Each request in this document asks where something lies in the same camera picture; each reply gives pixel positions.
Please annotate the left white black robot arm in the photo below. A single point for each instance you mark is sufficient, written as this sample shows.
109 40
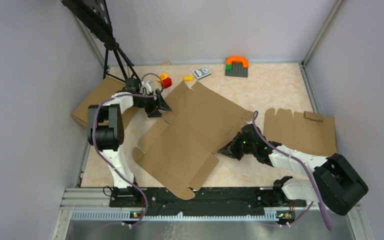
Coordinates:
106 128

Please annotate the flat cardboard sheet right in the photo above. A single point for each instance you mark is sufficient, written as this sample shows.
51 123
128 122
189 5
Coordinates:
307 132

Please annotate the large cardboard box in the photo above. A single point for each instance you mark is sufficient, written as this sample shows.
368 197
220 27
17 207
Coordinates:
179 150

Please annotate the red yellow toy block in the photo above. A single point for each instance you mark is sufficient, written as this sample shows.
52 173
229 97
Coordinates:
165 81

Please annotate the folded cardboard box left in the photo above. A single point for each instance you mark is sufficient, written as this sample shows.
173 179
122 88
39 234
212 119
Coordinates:
108 87

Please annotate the small yellow block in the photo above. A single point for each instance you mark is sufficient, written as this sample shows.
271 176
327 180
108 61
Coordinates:
188 78

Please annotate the playing card deck box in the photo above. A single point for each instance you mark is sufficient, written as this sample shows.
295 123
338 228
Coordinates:
202 72

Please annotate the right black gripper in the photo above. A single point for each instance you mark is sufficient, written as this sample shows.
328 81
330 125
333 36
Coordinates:
231 148

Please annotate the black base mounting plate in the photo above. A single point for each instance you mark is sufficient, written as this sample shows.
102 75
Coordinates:
207 201

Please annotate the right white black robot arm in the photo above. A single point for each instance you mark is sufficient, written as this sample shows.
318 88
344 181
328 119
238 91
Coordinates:
330 179

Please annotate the aluminium frame rail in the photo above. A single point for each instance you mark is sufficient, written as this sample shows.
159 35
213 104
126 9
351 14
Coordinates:
85 214

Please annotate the black tripod stand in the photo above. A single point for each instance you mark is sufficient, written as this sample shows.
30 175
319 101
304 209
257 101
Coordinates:
95 16

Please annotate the grey plate with orange arch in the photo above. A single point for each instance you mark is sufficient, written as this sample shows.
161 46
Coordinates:
236 66

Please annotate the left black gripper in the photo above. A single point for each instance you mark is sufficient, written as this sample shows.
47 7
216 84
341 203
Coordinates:
159 103

